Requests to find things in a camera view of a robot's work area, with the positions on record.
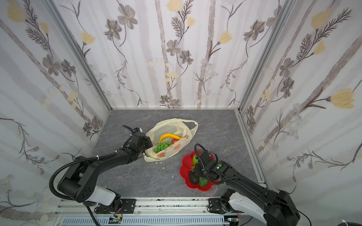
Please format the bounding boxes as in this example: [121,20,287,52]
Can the green grape bunch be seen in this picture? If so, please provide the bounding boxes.
[154,141,173,153]

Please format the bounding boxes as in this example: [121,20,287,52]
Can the white slotted cable duct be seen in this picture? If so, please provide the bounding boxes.
[60,216,230,226]

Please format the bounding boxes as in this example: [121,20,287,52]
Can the yellow printed plastic bag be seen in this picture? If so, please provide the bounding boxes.
[144,118,199,163]

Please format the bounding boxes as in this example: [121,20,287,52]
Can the black left corrugated cable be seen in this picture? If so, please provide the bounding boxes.
[48,151,118,201]

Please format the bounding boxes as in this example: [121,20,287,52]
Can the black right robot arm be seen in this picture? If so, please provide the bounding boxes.
[195,151,300,226]

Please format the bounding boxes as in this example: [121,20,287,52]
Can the yellow banana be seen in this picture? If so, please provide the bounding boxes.
[158,133,182,144]

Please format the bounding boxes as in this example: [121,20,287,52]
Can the light green custard apple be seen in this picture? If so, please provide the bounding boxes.
[192,155,198,165]

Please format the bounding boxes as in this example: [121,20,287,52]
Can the red green mango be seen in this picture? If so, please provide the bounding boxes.
[172,138,179,144]

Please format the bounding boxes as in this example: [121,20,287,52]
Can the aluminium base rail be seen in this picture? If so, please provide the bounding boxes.
[56,197,286,217]

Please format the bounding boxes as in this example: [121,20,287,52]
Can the dark brown avocado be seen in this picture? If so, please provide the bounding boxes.
[189,171,199,185]

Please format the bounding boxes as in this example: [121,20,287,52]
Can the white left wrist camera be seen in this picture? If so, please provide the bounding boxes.
[133,128,143,133]

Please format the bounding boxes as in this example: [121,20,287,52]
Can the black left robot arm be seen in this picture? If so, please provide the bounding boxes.
[49,130,152,213]

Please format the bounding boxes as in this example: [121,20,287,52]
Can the dark green avocado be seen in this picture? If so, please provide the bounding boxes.
[199,177,208,187]

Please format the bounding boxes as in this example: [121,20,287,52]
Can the red flower-shaped plate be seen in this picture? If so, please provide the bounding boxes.
[179,151,214,192]

